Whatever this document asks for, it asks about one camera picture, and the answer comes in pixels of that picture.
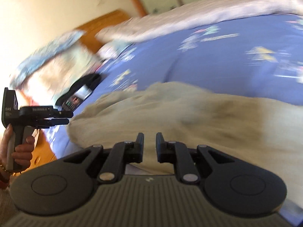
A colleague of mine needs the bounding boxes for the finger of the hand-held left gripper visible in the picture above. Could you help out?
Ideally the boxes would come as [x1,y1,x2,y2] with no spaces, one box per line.
[48,118,70,129]
[56,110,74,119]

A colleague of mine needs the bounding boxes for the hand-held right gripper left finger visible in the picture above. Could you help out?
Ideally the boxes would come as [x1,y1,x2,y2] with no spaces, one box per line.
[63,132,145,185]

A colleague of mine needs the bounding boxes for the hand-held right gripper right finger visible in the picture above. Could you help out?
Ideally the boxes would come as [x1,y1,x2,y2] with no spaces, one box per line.
[155,132,237,184]

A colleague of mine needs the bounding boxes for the grey pants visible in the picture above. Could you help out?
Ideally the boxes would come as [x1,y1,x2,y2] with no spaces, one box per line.
[66,82,303,215]

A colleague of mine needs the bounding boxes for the person's left hand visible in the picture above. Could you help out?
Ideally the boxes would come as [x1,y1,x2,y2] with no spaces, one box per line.
[0,125,36,173]

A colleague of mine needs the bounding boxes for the black bag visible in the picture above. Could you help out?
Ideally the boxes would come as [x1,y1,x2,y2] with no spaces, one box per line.
[55,73,101,112]

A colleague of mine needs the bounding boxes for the floral pillow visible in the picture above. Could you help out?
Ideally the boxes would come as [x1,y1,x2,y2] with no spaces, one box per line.
[11,30,101,100]

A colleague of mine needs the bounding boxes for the wooden headboard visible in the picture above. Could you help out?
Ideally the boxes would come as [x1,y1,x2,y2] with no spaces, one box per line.
[74,9,132,54]

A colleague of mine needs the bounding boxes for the blue printed bed sheet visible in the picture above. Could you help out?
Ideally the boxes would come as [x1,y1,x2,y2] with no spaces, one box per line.
[44,14,303,227]

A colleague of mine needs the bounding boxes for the pink floral quilt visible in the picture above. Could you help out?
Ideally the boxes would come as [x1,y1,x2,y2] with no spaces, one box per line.
[95,0,303,61]

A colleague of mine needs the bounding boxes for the beaded bracelet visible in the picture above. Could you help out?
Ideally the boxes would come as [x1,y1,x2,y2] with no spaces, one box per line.
[0,161,12,184]

